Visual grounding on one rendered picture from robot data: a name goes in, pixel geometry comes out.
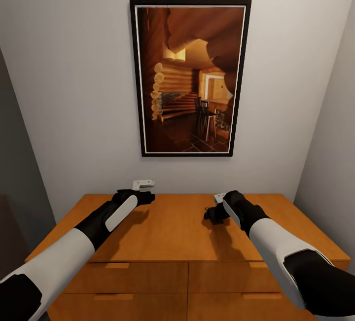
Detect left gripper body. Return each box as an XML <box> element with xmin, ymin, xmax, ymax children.
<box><xmin>136</xmin><ymin>191</ymin><xmax>153</xmax><ymax>206</ymax></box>

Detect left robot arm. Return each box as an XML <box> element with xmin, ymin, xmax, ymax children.
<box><xmin>0</xmin><ymin>180</ymin><xmax>155</xmax><ymax>321</ymax></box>

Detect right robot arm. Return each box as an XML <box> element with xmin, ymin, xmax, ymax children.
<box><xmin>204</xmin><ymin>190</ymin><xmax>355</xmax><ymax>321</ymax></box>

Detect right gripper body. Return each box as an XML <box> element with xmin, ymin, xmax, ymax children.
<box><xmin>208</xmin><ymin>203</ymin><xmax>229</xmax><ymax>221</ymax></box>

